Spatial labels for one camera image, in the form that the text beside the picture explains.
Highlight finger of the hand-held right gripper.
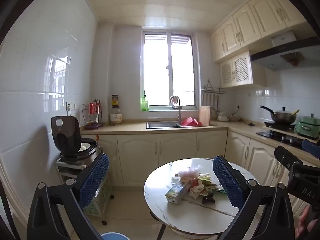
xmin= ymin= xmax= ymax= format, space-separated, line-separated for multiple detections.
xmin=301 ymin=139 xmax=320 ymax=159
xmin=274 ymin=146 xmax=304 ymax=174

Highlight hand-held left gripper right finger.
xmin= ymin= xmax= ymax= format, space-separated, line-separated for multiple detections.
xmin=212 ymin=155 xmax=296 ymax=240

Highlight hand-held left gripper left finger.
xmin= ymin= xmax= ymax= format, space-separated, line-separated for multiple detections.
xmin=26 ymin=152 xmax=110 ymax=240

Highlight green snack wrapper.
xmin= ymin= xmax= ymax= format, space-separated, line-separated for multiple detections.
xmin=197 ymin=172 xmax=225 ymax=193

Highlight white red wrapper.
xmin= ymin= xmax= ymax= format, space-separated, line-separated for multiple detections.
xmin=189 ymin=180 xmax=213 ymax=200

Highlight green white milk carton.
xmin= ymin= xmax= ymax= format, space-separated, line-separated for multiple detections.
xmin=165 ymin=179 xmax=192 ymax=204

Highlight blue plastic bin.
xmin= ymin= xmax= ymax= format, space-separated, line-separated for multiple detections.
xmin=101 ymin=232 xmax=129 ymax=240

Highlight person's right hand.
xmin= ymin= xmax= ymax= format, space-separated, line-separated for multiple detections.
xmin=294 ymin=205 xmax=311 ymax=239

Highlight green electric pot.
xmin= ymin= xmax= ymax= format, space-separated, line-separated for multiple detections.
xmin=295 ymin=114 xmax=320 ymax=139

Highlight black gas stove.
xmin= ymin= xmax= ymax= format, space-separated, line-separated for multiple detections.
xmin=255 ymin=121 xmax=320 ymax=150

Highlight white storage cart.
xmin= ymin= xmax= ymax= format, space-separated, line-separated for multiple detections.
xmin=55 ymin=145 xmax=115 ymax=226

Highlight black pan with lid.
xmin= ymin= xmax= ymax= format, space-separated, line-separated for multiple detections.
xmin=259 ymin=105 xmax=300 ymax=125

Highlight cream lower kitchen cabinets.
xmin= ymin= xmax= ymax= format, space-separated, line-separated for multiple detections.
xmin=81 ymin=127 xmax=320 ymax=220

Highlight cream kitchen cabinets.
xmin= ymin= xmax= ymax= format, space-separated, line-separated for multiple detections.
xmin=81 ymin=127 xmax=320 ymax=220
xmin=209 ymin=0 xmax=310 ymax=88

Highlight black rice cooker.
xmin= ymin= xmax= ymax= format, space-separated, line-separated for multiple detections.
xmin=51 ymin=116 xmax=99 ymax=168

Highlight beige kitchen countertop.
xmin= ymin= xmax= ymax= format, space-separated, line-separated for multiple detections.
xmin=81 ymin=119 xmax=320 ymax=146

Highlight large glass jar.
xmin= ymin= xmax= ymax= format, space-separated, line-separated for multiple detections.
xmin=110 ymin=106 xmax=123 ymax=125

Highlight round white marble table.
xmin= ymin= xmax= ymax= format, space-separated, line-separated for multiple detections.
xmin=144 ymin=157 xmax=258 ymax=240

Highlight wooden cutting board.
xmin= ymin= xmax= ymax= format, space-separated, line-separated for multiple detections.
xmin=199 ymin=106 xmax=211 ymax=125

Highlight red plastic basin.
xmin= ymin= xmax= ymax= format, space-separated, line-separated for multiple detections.
xmin=181 ymin=116 xmax=202 ymax=127

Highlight steel kitchen sink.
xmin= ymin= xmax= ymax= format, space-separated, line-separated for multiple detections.
xmin=146 ymin=121 xmax=182 ymax=129

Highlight metal utensil rack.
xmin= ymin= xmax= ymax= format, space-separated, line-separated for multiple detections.
xmin=201 ymin=80 xmax=227 ymax=113

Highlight black range hood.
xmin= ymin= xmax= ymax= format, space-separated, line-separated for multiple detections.
xmin=250 ymin=30 xmax=320 ymax=71

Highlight white framed window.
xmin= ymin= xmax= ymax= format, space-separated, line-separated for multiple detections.
xmin=142 ymin=31 xmax=200 ymax=110

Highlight cream upper kitchen cabinets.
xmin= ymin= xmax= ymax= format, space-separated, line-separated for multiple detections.
xmin=209 ymin=0 xmax=310 ymax=88

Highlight wire knife rack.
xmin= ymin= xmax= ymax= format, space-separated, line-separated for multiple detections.
xmin=81 ymin=99 xmax=103 ymax=130

